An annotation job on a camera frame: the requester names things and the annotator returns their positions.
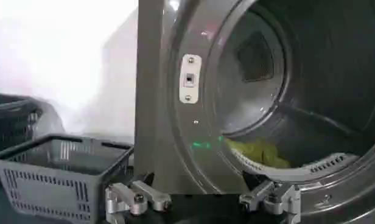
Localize white door latch plate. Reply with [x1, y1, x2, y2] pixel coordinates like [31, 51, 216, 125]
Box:
[178, 54, 203, 105]

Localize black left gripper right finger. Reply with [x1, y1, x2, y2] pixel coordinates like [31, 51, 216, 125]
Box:
[239, 170, 301, 224]

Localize grey dryer with round opening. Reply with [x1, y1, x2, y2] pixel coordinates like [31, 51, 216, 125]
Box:
[133, 0, 375, 224]

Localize dark mesh basket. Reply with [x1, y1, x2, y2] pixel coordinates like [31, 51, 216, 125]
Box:
[0, 92, 44, 154]

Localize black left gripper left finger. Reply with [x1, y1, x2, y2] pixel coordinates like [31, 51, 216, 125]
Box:
[105, 172, 172, 224]

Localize yellow-green garment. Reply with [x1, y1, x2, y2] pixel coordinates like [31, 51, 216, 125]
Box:
[225, 138, 292, 169]

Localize grey plastic laundry basket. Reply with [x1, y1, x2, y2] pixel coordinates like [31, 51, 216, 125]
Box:
[0, 134, 135, 224]

